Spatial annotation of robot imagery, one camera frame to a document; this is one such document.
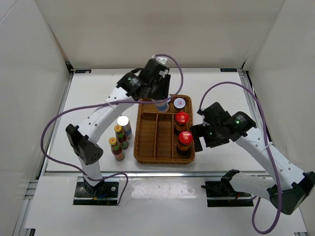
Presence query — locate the green-label sauce bottle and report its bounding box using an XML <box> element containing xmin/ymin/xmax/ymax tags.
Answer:
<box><xmin>108</xmin><ymin>137</ymin><xmax>125</xmax><ymax>160</ymax></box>
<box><xmin>114</xmin><ymin>124</ymin><xmax>129</xmax><ymax>149</ymax></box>

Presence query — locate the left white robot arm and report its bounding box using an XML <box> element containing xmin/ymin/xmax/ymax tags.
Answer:
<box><xmin>65</xmin><ymin>54</ymin><xmax>172</xmax><ymax>197</ymax></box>

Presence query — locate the silver-top blue can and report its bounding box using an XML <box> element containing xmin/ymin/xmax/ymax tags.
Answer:
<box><xmin>152</xmin><ymin>96</ymin><xmax>171</xmax><ymax>113</ymax></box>
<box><xmin>117</xmin><ymin>116</ymin><xmax>133</xmax><ymax>140</ymax></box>

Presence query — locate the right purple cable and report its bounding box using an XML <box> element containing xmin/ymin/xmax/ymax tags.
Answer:
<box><xmin>198</xmin><ymin>81</ymin><xmax>281</xmax><ymax>234</ymax></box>

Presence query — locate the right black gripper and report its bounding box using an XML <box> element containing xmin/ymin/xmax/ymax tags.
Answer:
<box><xmin>190</xmin><ymin>122</ymin><xmax>229</xmax><ymax>153</ymax></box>

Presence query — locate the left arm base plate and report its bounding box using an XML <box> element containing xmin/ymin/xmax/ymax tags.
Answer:
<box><xmin>73</xmin><ymin>177</ymin><xmax>119</xmax><ymax>206</ymax></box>

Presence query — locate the wicker divided basket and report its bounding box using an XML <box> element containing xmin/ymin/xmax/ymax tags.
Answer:
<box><xmin>134</xmin><ymin>95</ymin><xmax>195</xmax><ymax>165</ymax></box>

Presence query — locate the white-lid jar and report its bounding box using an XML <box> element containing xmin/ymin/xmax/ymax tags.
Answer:
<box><xmin>173</xmin><ymin>97</ymin><xmax>186</xmax><ymax>113</ymax></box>

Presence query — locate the red-lid sauce jar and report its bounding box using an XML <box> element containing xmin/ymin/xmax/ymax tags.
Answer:
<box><xmin>174</xmin><ymin>111</ymin><xmax>190</xmax><ymax>135</ymax></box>
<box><xmin>177</xmin><ymin>131</ymin><xmax>193</xmax><ymax>155</ymax></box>

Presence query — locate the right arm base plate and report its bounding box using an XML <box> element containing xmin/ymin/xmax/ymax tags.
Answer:
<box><xmin>201</xmin><ymin>177</ymin><xmax>254</xmax><ymax>207</ymax></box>

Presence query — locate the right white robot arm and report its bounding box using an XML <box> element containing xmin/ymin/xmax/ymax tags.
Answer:
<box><xmin>193</xmin><ymin>102</ymin><xmax>315</xmax><ymax>215</ymax></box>

